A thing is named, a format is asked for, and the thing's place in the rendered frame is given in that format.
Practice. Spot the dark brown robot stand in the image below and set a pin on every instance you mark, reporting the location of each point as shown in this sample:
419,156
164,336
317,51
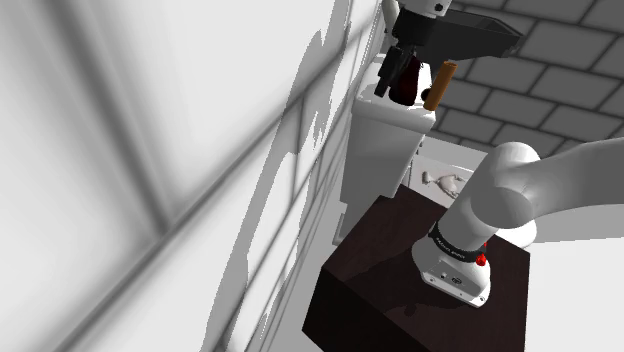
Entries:
370,273

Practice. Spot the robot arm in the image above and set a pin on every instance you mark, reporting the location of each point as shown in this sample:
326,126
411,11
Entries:
487,204

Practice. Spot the dark grey rectangular box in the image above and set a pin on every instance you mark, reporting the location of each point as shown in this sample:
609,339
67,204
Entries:
468,41

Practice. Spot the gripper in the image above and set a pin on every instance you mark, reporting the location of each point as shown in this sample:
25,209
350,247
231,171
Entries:
407,30

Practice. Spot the orange-brown cylinder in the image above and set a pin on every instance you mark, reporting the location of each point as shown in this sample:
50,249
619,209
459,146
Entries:
440,86

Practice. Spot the small black round object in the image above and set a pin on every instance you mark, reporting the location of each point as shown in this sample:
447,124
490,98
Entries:
426,94

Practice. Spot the white rounded object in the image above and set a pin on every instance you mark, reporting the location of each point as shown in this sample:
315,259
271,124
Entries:
389,13

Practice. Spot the dark red vase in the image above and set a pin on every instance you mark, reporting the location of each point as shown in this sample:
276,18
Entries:
407,86

